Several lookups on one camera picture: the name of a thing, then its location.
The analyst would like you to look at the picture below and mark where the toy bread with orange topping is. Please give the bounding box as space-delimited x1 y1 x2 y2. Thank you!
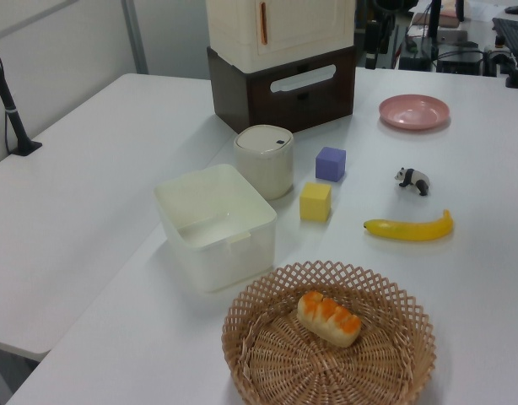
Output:
297 290 363 348

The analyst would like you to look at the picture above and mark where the black clamped pole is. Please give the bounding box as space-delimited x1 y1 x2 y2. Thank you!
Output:
0 33 44 158

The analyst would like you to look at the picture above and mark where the cream plastic cabinet with handle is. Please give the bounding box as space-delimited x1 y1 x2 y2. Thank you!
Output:
205 0 356 71

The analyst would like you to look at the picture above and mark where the black keyboard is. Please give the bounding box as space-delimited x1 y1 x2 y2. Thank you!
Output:
492 17 518 54

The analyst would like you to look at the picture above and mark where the white open plastic box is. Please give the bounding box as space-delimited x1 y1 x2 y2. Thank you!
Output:
153 164 278 294

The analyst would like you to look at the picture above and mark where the black clamp mount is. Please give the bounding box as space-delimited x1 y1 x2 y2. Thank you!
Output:
505 37 518 89

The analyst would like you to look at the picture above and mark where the dark brown drawer housing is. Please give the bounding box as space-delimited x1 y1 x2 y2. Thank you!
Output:
206 43 357 134

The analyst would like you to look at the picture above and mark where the yellow cube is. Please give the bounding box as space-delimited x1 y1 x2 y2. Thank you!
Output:
299 181 332 222

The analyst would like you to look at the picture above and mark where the black upright background equipment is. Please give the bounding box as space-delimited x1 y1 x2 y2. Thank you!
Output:
364 17 391 69

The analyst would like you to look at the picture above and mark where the brown drawer with white handle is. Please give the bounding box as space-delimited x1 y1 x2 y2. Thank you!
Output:
246 51 356 134

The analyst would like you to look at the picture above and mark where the purple cube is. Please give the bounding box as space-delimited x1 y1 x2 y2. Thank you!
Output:
315 146 348 183

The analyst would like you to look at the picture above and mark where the woven wicker basket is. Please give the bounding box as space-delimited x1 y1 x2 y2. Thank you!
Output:
221 260 438 405

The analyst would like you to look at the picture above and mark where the yellow toy banana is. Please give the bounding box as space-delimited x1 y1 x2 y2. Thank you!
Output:
363 208 455 243

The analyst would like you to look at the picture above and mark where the panda toy figure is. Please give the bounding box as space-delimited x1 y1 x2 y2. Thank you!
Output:
395 166 432 197

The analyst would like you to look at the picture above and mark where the cream round bin with lid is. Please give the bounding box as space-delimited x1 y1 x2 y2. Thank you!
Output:
234 124 295 201

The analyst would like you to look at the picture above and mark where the pink plate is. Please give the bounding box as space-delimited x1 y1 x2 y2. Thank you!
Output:
378 94 451 131

